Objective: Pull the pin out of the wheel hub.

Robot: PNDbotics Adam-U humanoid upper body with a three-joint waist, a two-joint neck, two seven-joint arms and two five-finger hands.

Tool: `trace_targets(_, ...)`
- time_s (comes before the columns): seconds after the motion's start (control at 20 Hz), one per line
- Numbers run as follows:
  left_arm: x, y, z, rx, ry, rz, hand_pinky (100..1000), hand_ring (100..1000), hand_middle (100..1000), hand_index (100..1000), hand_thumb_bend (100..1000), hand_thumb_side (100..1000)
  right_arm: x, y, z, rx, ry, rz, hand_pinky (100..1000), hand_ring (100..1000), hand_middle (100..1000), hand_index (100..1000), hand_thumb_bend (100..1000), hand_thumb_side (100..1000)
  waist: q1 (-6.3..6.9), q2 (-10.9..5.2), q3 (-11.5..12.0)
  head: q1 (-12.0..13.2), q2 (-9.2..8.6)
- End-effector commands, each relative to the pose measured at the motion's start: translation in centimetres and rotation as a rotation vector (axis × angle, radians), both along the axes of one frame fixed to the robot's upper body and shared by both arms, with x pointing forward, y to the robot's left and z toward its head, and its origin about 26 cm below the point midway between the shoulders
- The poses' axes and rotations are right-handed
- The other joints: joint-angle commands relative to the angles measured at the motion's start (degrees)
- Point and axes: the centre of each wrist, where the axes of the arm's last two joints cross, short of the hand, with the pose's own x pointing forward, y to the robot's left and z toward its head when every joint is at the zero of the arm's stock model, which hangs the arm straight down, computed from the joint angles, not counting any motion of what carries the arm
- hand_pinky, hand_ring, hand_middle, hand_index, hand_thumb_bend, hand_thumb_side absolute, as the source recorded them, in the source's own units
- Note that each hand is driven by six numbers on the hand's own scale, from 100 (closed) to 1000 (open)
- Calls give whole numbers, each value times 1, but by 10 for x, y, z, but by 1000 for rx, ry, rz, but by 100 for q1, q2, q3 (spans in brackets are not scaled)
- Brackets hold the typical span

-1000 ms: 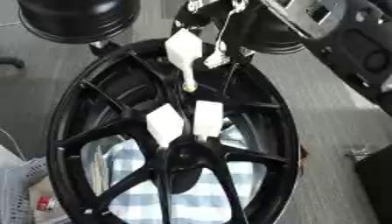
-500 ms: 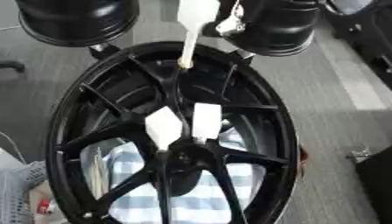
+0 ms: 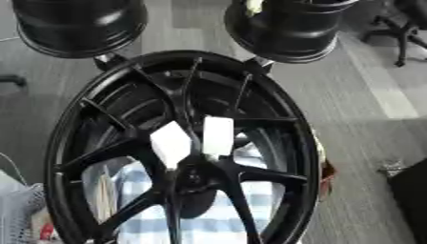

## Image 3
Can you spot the blue white checked cloth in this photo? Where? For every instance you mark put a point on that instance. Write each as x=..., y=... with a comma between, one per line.
x=214, y=222

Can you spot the black office chair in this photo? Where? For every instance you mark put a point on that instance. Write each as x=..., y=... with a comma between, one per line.
x=401, y=30

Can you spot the black spoked wheel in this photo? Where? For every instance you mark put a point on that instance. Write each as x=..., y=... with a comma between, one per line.
x=281, y=178

